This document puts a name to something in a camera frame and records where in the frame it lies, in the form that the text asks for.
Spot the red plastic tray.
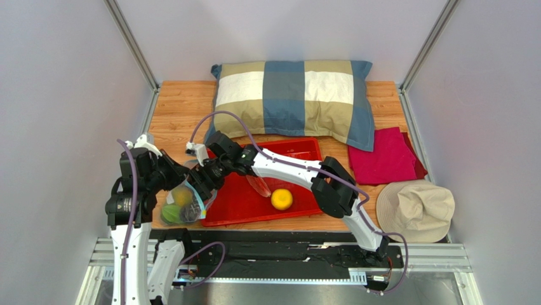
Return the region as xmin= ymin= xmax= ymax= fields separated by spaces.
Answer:
xmin=201 ymin=137 xmax=322 ymax=227

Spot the beige bucket hat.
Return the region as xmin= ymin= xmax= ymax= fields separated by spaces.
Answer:
xmin=376 ymin=180 xmax=455 ymax=243

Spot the magenta folded cloth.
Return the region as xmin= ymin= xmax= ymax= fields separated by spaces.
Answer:
xmin=348 ymin=127 xmax=416 ymax=186

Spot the yellow green fake mango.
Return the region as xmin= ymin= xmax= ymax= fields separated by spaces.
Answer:
xmin=170 ymin=186 xmax=194 ymax=207

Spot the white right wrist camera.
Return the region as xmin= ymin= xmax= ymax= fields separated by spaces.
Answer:
xmin=185 ymin=142 xmax=209 ymax=164

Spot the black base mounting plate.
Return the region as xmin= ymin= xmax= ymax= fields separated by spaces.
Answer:
xmin=150 ymin=229 xmax=404 ymax=280

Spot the yellow fake lemon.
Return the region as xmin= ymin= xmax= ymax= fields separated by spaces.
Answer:
xmin=270 ymin=189 xmax=293 ymax=211

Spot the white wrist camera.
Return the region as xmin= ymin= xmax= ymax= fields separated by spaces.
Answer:
xmin=123 ymin=133 xmax=163 ymax=157
xmin=185 ymin=142 xmax=209 ymax=164

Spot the clear zip top bag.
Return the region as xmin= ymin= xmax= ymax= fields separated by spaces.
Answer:
xmin=160 ymin=170 xmax=224 ymax=226

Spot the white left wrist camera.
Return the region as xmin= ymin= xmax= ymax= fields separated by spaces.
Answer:
xmin=123 ymin=133 xmax=163 ymax=157

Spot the dark red cloth underneath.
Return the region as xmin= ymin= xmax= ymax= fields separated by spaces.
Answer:
xmin=401 ymin=132 xmax=428 ymax=179

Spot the checkered blue beige pillow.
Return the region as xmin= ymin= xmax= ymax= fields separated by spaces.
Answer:
xmin=206 ymin=60 xmax=375 ymax=152

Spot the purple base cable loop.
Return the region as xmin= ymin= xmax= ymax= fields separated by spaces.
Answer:
xmin=177 ymin=241 xmax=227 ymax=290

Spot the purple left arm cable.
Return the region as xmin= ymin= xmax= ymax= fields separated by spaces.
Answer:
xmin=116 ymin=139 xmax=140 ymax=305

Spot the green fake lime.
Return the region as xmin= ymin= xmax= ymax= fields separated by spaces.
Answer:
xmin=161 ymin=204 xmax=184 ymax=225

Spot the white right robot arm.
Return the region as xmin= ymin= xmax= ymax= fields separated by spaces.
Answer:
xmin=186 ymin=132 xmax=389 ymax=261

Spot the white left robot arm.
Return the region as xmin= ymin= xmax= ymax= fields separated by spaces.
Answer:
xmin=105 ymin=142 xmax=188 ymax=304

